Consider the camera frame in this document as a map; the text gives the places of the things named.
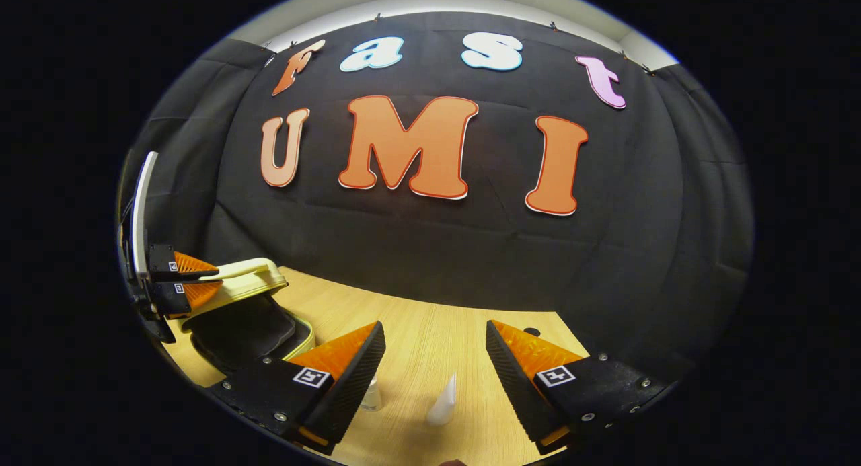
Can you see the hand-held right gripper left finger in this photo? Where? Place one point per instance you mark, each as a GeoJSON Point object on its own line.
{"type": "Point", "coordinates": [350, 385]}

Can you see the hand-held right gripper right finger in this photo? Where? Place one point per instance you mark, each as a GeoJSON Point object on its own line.
{"type": "Point", "coordinates": [514, 385]}

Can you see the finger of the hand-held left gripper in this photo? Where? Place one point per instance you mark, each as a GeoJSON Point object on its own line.
{"type": "Point", "coordinates": [161, 261]}
{"type": "Point", "coordinates": [168, 301]}

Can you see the white squeeze tube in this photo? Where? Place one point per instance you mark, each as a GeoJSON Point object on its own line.
{"type": "Point", "coordinates": [442, 409]}

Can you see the white pump bottle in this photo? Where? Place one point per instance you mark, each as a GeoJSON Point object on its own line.
{"type": "Point", "coordinates": [372, 402]}

